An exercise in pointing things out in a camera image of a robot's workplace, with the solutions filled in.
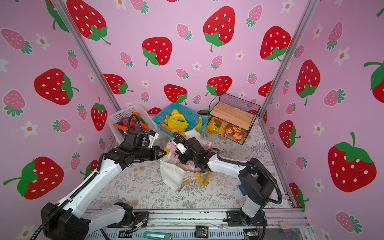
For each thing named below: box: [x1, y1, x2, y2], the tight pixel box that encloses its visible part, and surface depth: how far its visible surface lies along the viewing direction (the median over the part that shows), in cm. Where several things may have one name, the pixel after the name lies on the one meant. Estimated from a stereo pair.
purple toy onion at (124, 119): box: [120, 116, 129, 125], surface depth 114 cm
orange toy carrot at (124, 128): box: [113, 123, 127, 132], surface depth 107 cm
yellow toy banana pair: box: [194, 117, 203, 132], surface depth 110 cm
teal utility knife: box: [142, 231, 173, 240], surface depth 71 cm
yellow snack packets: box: [206, 117, 244, 143], surface depth 103 cm
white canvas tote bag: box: [160, 160, 212, 195], surface depth 77 cm
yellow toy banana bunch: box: [164, 109, 189, 132], surface depth 115 cm
